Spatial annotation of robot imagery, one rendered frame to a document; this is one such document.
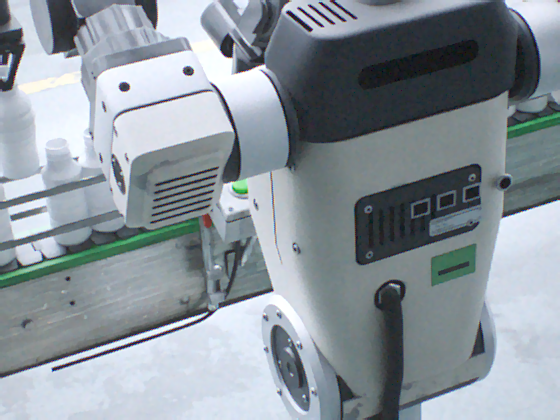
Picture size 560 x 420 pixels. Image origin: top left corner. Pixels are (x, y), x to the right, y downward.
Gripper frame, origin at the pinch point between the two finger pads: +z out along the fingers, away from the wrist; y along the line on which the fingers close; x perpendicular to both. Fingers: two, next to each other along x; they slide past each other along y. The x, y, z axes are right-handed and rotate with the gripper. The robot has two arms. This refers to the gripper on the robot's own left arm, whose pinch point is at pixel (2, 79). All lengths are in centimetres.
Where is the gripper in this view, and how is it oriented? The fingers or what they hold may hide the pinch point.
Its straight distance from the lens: 175.6
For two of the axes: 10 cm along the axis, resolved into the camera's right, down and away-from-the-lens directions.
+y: 4.2, 4.6, -7.8
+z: 0.6, 8.4, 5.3
